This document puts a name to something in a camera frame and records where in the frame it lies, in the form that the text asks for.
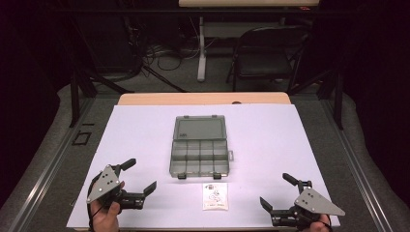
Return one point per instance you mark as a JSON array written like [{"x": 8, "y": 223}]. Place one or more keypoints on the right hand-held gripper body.
[{"x": 314, "y": 201}]

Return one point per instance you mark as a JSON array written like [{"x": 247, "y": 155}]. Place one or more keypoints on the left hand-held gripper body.
[{"x": 104, "y": 182}]

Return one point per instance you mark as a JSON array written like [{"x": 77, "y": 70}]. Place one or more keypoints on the small white printed packet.
[{"x": 215, "y": 197}]

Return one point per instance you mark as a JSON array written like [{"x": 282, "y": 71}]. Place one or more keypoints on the clear grey compartment box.
[{"x": 199, "y": 151}]

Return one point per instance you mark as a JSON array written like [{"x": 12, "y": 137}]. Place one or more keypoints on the person's right hand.
[{"x": 322, "y": 225}]

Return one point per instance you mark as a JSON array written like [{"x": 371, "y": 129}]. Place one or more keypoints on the person's left hand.
[{"x": 103, "y": 220}]

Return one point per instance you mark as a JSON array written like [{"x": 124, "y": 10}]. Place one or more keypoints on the white table mat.
[{"x": 267, "y": 145}]

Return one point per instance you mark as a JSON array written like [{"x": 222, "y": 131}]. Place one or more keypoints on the black metal stand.
[
  {"x": 74, "y": 96},
  {"x": 337, "y": 100}
]

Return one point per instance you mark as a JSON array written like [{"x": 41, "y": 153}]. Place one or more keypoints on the wooden table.
[{"x": 193, "y": 98}]

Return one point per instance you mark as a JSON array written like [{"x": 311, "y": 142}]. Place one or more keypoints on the dark round table grommet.
[{"x": 237, "y": 102}]

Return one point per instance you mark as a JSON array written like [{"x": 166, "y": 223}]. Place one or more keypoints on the black folding chair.
[{"x": 264, "y": 61}]

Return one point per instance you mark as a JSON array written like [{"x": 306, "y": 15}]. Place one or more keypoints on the white-legged desk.
[{"x": 201, "y": 58}]

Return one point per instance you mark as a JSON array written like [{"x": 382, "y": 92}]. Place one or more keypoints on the black rectangular floor frame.
[{"x": 81, "y": 138}]

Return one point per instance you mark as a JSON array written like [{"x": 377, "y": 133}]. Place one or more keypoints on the metal floor rail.
[
  {"x": 357, "y": 170},
  {"x": 42, "y": 180}
]

